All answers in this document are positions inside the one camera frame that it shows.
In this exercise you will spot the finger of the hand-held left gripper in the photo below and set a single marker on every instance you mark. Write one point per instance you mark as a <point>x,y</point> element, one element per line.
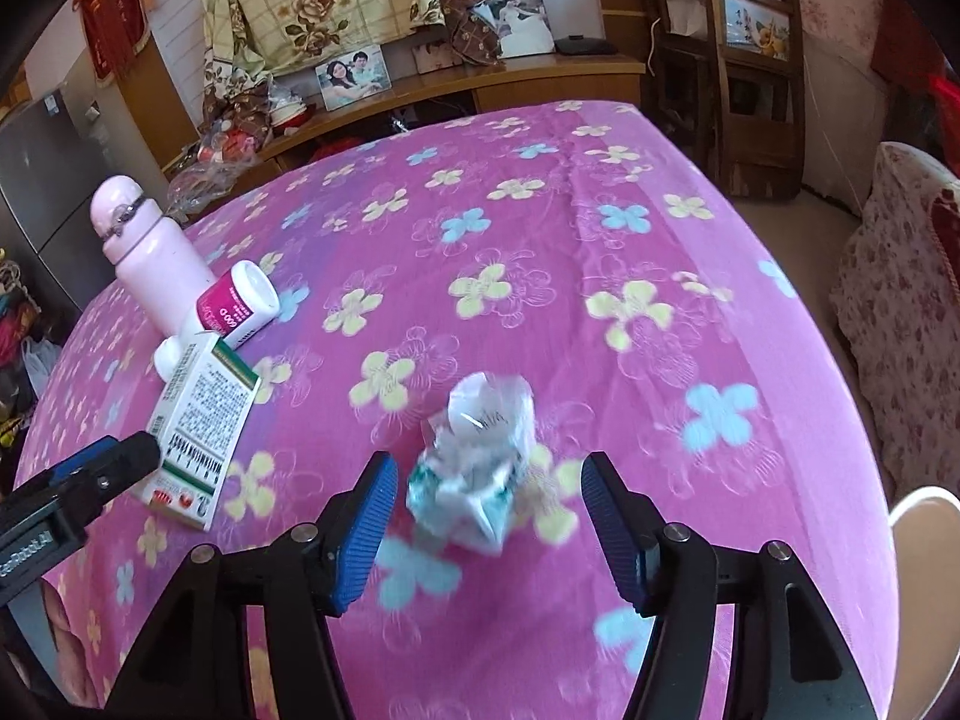
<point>124,465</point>
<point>75,459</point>

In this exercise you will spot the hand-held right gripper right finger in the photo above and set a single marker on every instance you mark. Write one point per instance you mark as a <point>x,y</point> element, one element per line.
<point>611,532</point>

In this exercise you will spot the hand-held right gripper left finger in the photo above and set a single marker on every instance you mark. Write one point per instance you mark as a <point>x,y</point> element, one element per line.
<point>366,532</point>

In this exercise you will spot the white green carton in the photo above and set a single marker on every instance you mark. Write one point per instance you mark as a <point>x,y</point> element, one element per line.
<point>480,457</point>

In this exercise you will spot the white plastic bucket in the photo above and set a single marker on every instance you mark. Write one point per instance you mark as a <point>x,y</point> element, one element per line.
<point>934,577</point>

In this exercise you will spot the white medicine box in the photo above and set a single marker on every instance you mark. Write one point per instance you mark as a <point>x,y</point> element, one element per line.
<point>202,427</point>

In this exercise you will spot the white plastic bag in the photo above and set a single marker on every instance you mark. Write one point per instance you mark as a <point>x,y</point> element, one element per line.
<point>41,367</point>

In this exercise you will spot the white pink-label medicine bottle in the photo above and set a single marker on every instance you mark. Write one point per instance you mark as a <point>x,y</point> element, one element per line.
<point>236,307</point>

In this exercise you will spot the pink water bottle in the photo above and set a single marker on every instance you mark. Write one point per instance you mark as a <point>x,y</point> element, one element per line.
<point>154,262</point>

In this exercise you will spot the pink floral tablecloth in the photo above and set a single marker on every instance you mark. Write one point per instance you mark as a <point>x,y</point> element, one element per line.
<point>525,277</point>

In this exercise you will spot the grey refrigerator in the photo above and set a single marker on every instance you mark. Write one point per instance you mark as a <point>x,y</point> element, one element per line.
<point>52,180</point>

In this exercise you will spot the clear plastic bag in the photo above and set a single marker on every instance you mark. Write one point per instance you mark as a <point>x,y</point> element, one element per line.
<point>210,187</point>

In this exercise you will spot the wooden chair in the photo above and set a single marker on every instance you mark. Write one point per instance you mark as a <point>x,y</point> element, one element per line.
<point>757,127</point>

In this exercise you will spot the framed couple photo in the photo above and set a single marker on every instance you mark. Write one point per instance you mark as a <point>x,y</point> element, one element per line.
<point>352,76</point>

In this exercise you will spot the wooden cabinet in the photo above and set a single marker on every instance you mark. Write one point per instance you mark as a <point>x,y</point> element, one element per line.
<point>555,79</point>

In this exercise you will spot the black box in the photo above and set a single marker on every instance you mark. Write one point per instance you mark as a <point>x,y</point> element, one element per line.
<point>586,45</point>

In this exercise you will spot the yellow floral cloth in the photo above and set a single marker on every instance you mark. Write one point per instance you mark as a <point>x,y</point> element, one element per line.
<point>322,0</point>

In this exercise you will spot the wedding photo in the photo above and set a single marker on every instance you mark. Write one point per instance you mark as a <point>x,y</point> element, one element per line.
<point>517,22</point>

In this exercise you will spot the fruit print picture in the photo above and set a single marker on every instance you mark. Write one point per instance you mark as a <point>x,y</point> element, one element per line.
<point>757,26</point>

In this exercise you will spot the red fringed wall banner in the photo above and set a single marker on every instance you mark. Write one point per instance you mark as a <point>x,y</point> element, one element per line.
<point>112,15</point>

